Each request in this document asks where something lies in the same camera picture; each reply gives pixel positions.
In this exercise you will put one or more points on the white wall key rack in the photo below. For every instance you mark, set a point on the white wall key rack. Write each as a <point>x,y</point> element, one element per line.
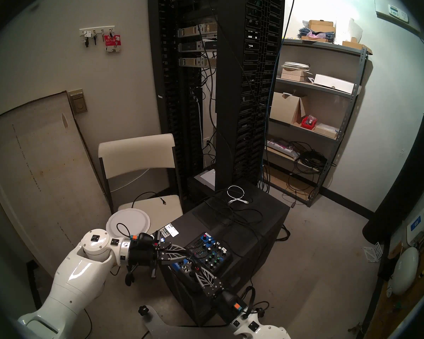
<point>99,30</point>

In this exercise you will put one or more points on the small red parts bin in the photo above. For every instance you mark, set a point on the small red parts bin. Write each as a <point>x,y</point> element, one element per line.
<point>308,123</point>

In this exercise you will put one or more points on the plywood backboard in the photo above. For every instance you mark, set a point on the plywood backboard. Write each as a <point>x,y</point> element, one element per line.
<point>388,320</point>

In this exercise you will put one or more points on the open cardboard box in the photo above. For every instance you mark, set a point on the open cardboard box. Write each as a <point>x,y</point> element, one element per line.
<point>284,108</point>

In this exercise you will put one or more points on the brown cardboard box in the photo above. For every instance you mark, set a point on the brown cardboard box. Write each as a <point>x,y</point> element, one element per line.
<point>321,25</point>

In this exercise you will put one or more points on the white lattice spare finger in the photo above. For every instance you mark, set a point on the white lattice spare finger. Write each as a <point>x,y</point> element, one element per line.
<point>374,251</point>

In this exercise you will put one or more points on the tall black column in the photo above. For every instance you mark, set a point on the tall black column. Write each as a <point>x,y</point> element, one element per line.
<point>402,186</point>

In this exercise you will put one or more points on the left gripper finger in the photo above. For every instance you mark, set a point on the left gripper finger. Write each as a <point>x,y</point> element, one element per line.
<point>171,248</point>
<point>169,257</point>

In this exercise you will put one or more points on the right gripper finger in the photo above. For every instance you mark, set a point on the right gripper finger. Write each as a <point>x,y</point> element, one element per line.
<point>206,288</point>
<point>215,284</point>

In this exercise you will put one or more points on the white router blue label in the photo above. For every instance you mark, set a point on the white router blue label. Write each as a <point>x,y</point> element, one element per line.
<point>418,227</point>

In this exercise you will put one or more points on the grey flat box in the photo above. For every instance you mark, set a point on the grey flat box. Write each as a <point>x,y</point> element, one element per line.
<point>206,179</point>

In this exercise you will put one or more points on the pink white packaged item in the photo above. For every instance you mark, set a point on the pink white packaged item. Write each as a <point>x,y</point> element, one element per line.
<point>281,146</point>

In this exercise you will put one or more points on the white alarm keypad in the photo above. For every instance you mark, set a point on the white alarm keypad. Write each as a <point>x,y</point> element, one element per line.
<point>397,12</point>

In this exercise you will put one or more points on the pile of pink blue bags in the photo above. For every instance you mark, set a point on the pile of pink blue bags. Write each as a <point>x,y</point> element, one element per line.
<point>314,36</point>

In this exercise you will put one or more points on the small tan cardboard box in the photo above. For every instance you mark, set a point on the small tan cardboard box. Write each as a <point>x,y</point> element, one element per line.
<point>293,75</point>

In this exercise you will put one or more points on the small dark key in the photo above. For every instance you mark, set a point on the small dark key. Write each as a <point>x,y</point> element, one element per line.
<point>95,39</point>

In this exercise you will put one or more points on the beige flat box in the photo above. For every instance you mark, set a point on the beige flat box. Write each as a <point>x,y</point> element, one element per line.
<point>325,130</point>

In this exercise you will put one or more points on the black perforated equipment case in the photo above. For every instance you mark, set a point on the black perforated equipment case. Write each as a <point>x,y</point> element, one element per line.
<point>272,218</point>

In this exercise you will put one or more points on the key with white tag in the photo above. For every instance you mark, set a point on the key with white tag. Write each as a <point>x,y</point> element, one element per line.
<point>87,38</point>

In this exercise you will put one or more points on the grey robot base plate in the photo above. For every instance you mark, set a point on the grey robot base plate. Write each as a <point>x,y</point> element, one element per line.
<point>162,327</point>

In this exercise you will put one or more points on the beige leaning board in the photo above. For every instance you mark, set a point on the beige leaning board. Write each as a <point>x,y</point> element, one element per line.
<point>39,172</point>

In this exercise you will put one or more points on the grey rack mounted unit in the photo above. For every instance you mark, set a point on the grey rack mounted unit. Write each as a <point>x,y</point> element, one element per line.
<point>189,62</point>
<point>189,31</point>
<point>190,46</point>

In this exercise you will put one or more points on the white flat box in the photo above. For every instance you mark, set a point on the white flat box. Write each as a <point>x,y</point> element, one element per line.
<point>334,83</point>

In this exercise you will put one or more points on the flat cardboard box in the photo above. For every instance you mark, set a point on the flat cardboard box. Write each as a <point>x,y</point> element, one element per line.
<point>355,45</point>

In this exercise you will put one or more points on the blue black audio mixer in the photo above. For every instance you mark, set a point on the blue black audio mixer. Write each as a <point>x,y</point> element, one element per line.
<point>208,259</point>

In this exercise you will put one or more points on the black knob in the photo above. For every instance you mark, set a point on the black knob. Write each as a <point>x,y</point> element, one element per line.
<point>259,312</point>
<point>143,310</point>

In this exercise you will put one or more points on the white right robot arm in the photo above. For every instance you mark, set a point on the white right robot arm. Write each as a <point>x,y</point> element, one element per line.
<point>261,332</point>

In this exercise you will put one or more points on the black server rack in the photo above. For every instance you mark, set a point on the black server rack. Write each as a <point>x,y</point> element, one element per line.
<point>229,94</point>

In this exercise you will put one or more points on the white plastic bag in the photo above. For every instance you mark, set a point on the white plastic bag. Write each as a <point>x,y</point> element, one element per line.
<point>348,29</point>

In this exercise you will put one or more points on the grey metal shelving unit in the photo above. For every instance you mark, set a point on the grey metal shelving unit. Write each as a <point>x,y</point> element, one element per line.
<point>321,45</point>

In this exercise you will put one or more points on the white folding chair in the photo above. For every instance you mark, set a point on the white folding chair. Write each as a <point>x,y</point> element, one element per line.
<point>134,154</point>

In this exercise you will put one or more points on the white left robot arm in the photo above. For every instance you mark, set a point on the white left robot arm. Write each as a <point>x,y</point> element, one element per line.
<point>77,274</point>

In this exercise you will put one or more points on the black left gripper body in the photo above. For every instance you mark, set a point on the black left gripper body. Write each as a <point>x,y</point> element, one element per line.
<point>145,253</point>

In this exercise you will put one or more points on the white round plate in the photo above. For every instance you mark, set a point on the white round plate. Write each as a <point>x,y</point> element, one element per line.
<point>137,218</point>

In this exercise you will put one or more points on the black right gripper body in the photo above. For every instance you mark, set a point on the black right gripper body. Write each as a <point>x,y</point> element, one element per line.
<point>229,305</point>

